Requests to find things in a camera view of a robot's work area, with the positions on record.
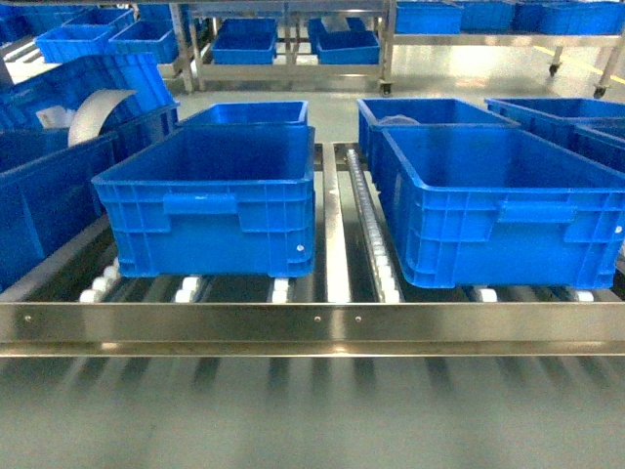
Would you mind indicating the steel roller shelf rack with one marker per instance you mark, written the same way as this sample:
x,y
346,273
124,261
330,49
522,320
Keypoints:
x,y
355,303

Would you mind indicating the blue bin front left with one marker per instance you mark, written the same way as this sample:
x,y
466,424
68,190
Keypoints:
x,y
214,201

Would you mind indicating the blue bin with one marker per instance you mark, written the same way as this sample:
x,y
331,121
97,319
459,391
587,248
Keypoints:
x,y
376,114
592,128
479,205
47,197
278,113
214,201

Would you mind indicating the blue bin behind left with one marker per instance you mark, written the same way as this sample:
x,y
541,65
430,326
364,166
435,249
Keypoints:
x,y
278,113

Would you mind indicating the blue bin behind right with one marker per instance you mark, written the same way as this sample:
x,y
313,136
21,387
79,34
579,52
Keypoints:
x,y
376,114

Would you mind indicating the blue bin front right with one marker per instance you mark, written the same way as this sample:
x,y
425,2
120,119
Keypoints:
x,y
479,205

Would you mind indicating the blue bin far left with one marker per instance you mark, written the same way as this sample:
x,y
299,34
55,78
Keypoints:
x,y
47,197

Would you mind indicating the blue bin far right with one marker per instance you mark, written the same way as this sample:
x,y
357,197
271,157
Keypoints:
x,y
592,128

